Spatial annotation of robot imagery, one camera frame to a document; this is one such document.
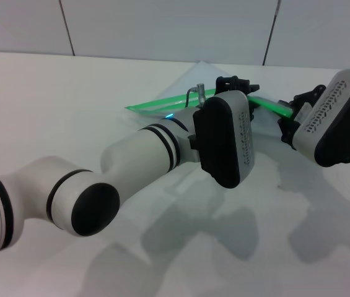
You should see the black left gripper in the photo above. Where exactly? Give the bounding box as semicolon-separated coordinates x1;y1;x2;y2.
216;75;261;123

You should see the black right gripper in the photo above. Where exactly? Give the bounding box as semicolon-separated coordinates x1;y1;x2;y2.
278;86;328;150

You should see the clear document bag green zipper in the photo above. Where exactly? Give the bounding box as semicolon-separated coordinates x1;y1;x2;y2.
125;60;296;146

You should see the gray black left wrist camera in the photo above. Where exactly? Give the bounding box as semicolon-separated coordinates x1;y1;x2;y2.
192;90;255;189

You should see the gray cable with metal plug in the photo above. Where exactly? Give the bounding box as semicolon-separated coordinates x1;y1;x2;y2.
185;82;207;108

